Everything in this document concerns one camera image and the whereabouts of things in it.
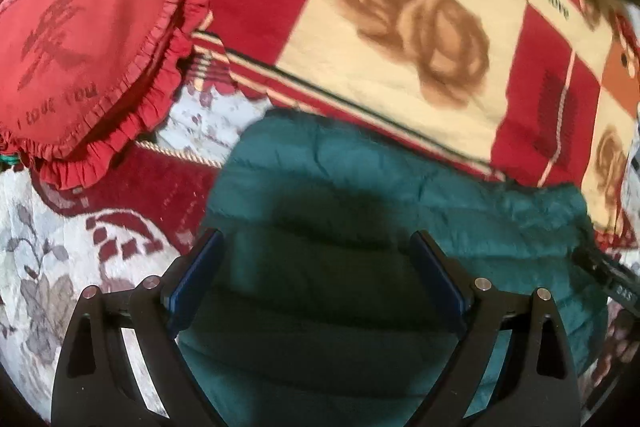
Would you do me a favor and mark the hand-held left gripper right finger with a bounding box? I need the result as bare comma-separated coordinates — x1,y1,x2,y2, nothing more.
411,229,584,427

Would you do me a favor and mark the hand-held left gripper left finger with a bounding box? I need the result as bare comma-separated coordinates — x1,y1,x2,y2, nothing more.
50,229,227,427

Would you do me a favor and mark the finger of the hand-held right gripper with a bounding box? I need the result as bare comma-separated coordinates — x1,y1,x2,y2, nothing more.
573,246,614,281

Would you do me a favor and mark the green puffer jacket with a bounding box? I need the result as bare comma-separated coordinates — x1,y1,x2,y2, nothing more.
177,109,609,427

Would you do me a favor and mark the white floral quilt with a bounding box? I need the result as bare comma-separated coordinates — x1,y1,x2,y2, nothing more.
0,82,640,423

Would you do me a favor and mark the red heart-shaped ruffled pillow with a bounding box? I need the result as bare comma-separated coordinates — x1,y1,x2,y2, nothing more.
0,0,214,190

